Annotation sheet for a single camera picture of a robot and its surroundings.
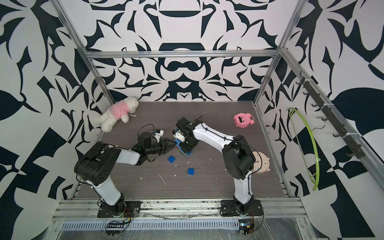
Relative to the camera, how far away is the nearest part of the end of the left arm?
0.76m

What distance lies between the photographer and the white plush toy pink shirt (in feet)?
3.41

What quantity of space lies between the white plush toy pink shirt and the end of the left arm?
354 mm
